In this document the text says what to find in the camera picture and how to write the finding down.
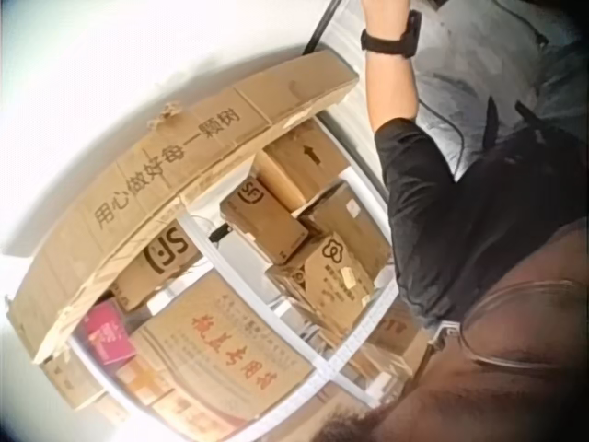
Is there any white shelf with cardboard cartons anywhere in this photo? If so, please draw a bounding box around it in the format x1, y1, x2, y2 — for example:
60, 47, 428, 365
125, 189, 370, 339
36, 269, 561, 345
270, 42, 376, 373
4, 48, 438, 442

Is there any black wrist band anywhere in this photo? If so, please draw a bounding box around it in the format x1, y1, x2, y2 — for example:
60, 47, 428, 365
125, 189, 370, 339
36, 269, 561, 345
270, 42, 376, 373
360, 9, 423, 59

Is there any black rod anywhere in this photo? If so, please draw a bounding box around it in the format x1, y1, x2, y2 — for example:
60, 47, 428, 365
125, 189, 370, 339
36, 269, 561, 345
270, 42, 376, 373
302, 0, 345, 52

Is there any person's left hand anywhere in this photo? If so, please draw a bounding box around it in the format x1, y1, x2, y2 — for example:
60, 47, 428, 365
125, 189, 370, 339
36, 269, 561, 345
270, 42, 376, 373
361, 0, 411, 33

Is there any black cable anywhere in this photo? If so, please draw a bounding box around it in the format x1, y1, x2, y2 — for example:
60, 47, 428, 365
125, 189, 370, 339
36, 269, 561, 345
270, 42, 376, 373
415, 97, 466, 180

